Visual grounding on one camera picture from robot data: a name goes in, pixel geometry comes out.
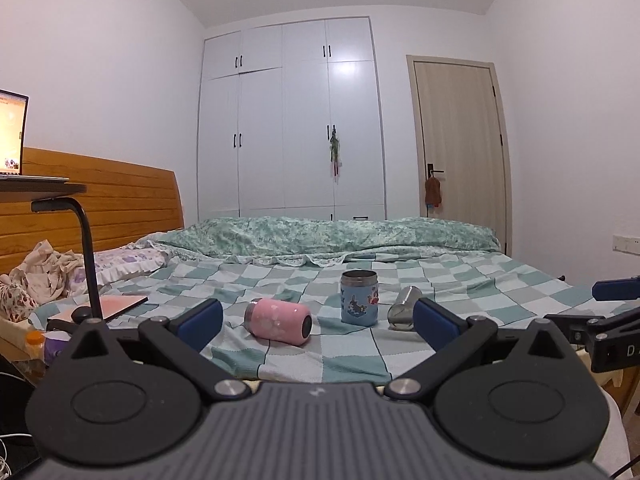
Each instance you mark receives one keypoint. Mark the cream crumpled clothes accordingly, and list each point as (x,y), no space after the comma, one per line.
(45,272)

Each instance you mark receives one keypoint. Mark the black bedside laptop table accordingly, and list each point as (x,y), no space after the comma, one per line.
(85,240)

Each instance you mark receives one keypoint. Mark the pink notebook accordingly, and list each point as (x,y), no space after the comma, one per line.
(122,304)

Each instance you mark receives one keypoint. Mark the light wooden door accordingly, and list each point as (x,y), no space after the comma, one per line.
(462,155)

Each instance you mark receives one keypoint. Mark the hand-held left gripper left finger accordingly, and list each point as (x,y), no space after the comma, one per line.
(199,324)

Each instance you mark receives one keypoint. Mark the purple floral pillow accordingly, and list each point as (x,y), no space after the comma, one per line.
(117,265)

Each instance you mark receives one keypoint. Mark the open laptop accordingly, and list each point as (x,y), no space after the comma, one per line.
(11,135)

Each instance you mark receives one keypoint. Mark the orange lid bottle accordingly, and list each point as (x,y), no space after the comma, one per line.
(34,342)

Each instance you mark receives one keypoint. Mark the green floral quilt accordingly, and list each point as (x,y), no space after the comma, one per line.
(325,235)

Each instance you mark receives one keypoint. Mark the red floral cloth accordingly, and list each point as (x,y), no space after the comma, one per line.
(15,302)

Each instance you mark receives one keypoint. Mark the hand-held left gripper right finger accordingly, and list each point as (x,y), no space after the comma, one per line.
(436,324)

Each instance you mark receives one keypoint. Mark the pink thermos bottle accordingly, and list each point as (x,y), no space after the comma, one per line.
(277,321)

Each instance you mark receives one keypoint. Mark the blue cartoon print cup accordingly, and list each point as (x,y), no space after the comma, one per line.
(359,297)

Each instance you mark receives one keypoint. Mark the green checkered bedsheet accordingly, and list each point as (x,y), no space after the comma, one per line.
(320,285)

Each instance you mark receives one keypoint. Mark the white wall socket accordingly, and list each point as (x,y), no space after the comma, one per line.
(625,243)

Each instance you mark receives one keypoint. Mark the wooden headboard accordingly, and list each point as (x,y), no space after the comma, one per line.
(115,200)

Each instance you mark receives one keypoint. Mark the white wardrobe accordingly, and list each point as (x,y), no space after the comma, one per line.
(292,120)

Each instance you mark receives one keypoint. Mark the green hanging toy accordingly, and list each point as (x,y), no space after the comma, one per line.
(334,152)

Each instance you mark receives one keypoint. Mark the brown hanging pouch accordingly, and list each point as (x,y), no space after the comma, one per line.
(433,192)

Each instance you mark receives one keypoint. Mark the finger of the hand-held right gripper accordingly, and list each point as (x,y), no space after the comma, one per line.
(575,327)
(616,289)

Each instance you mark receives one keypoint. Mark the black computer mouse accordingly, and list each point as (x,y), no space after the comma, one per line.
(80,315)

